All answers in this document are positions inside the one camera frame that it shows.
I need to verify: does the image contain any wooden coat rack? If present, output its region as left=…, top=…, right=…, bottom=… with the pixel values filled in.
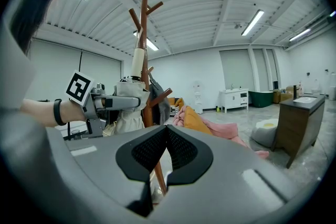
left=128, top=0, right=174, bottom=196

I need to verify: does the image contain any brown sink cabinet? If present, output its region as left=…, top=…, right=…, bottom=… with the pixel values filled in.
left=271, top=94, right=327, bottom=169

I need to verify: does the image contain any dark grey bag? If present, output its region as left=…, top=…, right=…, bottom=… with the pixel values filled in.
left=148, top=73, right=171, bottom=125

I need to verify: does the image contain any person's white shirt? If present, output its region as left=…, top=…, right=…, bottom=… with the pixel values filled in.
left=0, top=7, right=36, bottom=110

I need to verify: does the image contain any person's left forearm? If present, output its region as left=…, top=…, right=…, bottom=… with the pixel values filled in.
left=20, top=99, right=87, bottom=128

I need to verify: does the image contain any green bathtub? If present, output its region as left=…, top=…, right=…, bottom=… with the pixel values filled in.
left=248, top=90, right=275, bottom=109

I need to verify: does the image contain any white vanity cabinet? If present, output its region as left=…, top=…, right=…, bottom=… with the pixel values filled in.
left=219, top=88, right=249, bottom=114

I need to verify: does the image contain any black white striped sofa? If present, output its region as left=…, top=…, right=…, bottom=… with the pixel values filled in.
left=167, top=97, right=185, bottom=116

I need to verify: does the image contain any beige folding umbrella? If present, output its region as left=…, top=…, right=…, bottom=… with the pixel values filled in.
left=113, top=27, right=151, bottom=136

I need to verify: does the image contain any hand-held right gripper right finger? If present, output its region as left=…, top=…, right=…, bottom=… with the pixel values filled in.
left=166, top=124, right=214, bottom=192

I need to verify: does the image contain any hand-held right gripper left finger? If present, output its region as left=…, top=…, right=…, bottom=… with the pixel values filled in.
left=115, top=125, right=169, bottom=218

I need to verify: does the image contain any cardboard box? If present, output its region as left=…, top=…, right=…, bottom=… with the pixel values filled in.
left=272, top=86, right=295, bottom=104

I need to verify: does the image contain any black wristband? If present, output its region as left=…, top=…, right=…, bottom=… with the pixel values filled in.
left=53, top=99, right=67, bottom=126

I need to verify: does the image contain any egg-shaped floor cushion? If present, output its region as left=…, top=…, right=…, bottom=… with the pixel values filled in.
left=251, top=118, right=279, bottom=145

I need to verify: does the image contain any pink blanket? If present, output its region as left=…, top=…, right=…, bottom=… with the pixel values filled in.
left=173, top=105, right=270, bottom=159

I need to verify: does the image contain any orange cushion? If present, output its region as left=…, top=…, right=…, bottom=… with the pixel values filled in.
left=183, top=106, right=214, bottom=136

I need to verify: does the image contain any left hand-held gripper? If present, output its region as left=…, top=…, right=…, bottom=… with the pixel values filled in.
left=65, top=70, right=141, bottom=139

